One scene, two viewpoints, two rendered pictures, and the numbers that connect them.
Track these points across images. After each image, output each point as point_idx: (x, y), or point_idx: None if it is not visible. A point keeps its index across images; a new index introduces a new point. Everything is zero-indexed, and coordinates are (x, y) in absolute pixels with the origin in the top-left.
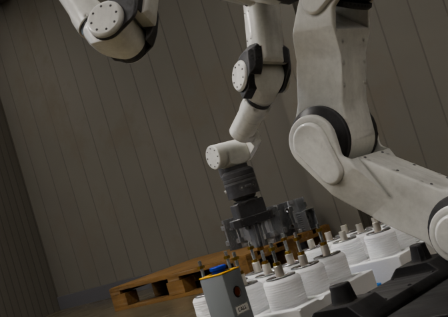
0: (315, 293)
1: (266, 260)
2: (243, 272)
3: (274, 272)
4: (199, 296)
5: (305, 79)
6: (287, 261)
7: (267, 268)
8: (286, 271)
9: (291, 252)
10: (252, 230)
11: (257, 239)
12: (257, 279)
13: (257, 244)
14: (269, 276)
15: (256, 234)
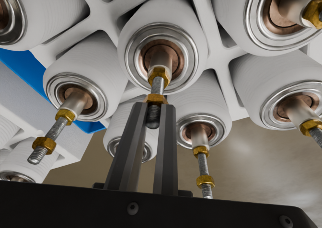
0: None
1: (157, 72)
2: None
3: (163, 23)
4: (318, 111)
5: None
6: (82, 103)
7: (165, 60)
8: (106, 76)
9: (60, 109)
10: (177, 172)
11: (162, 122)
12: (201, 58)
13: (170, 108)
14: (183, 20)
15: (161, 142)
